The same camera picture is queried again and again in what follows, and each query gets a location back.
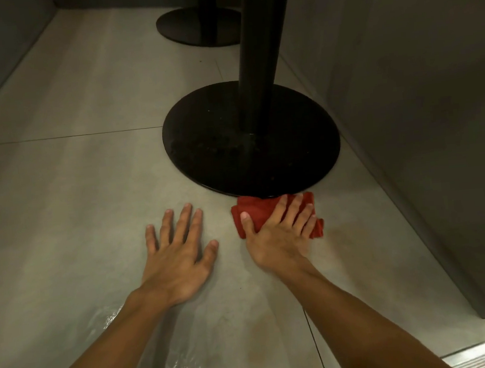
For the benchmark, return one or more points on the person's right hand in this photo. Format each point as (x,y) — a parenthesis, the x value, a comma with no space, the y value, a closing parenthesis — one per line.
(277,246)

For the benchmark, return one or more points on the person's left hand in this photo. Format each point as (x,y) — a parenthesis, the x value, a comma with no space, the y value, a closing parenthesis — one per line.
(173,268)

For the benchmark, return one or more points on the red cloth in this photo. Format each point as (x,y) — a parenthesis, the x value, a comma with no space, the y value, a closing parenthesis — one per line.
(255,212)

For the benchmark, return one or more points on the person's right forearm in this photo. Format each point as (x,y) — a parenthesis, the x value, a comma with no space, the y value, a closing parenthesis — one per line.
(356,328)

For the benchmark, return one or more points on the person's left forearm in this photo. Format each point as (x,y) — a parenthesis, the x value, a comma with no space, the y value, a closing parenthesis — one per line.
(101,355)

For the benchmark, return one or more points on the beige tiled floor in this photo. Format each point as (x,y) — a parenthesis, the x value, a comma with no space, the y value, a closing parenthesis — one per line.
(77,183)

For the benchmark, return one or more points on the black round table base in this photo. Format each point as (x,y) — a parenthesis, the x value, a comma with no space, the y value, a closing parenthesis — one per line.
(195,27)
(222,149)

